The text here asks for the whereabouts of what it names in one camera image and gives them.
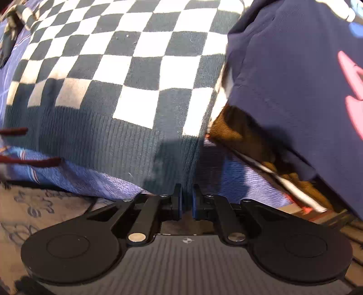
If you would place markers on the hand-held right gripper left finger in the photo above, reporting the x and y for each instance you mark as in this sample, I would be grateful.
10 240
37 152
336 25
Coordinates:
177 202

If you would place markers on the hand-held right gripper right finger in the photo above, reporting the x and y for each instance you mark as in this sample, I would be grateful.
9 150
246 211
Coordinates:
194 202

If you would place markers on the blue white checkered sweater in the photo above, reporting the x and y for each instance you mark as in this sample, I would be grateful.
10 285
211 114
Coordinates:
113 85

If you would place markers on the mustard brown cloth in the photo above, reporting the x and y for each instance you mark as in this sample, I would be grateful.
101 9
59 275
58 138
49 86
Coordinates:
235 124

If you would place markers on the blue plaid bed sheet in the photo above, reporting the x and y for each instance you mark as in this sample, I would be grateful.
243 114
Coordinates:
85 176

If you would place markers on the navy garment with pink print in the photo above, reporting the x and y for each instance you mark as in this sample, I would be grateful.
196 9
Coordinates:
283 85

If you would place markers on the beige patterned rug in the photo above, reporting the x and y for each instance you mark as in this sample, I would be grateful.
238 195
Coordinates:
28 210

